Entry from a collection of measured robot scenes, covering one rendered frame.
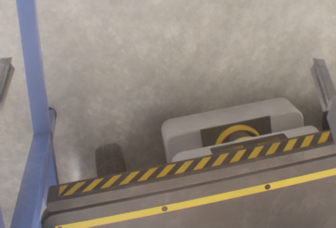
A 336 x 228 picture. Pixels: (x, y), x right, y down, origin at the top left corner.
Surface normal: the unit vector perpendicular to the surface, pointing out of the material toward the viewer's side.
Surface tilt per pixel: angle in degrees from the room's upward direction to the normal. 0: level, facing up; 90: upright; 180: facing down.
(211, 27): 0
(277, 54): 0
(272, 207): 0
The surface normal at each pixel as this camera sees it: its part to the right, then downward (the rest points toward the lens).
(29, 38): 0.13, 0.33
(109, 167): -0.06, -0.58
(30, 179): -0.04, -0.94
